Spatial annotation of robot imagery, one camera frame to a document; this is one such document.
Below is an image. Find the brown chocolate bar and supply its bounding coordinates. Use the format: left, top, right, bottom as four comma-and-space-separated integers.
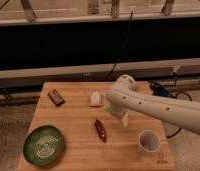
48, 90, 65, 107

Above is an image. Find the white paper cup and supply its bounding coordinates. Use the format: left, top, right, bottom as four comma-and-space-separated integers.
137, 129, 161, 154

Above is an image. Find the black hanging cable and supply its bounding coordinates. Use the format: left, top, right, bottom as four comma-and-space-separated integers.
104, 9, 135, 81

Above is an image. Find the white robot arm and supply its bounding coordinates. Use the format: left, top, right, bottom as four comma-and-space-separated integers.
105, 75, 200, 135

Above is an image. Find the wooden board table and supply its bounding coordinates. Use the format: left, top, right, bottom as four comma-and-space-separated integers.
17, 82, 175, 171

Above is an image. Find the white sponge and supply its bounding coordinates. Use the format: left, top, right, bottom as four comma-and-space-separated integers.
89, 91, 102, 107

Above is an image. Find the green ceramic plate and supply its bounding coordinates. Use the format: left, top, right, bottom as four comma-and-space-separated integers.
23, 125, 64, 166

